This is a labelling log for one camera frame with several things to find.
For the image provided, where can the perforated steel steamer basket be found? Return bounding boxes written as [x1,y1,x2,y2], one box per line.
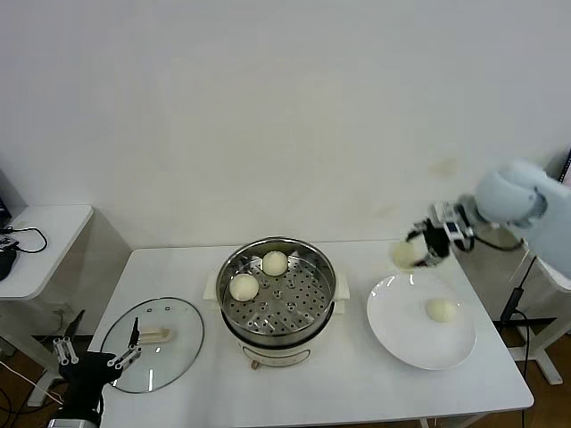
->
[203,237,352,347]

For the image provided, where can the thin black looped cable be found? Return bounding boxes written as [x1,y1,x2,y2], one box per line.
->
[0,226,48,254]

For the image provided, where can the cream electric cooking pot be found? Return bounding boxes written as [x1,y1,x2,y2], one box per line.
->
[220,298,348,371]

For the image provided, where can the black cable with adapter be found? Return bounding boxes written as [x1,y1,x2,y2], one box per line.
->
[497,253,536,384]

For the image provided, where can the open laptop lit screen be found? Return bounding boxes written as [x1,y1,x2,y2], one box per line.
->
[557,149,571,186]

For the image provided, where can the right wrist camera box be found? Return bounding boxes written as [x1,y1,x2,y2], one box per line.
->
[443,220,475,253]

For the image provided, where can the round glass pot lid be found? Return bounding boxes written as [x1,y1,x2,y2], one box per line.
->
[98,297,205,393]

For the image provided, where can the black rounded device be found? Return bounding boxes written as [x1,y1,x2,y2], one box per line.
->
[0,249,19,282]

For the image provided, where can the white floor cable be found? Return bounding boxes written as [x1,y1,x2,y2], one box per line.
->
[0,358,62,402]

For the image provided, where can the white steamed baozi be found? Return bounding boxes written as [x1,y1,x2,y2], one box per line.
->
[228,273,261,302]
[261,251,289,276]
[425,297,458,323]
[391,242,420,274]

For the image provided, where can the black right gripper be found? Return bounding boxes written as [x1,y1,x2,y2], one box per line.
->
[405,195,476,270]

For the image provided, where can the large white plate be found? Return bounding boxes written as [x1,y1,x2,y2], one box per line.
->
[366,272,477,371]

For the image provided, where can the white flat cable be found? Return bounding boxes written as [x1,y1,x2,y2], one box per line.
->
[507,248,533,284]

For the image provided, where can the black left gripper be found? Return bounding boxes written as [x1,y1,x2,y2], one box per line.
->
[53,309,145,419]

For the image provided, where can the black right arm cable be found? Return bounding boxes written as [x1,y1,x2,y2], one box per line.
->
[472,235,528,251]

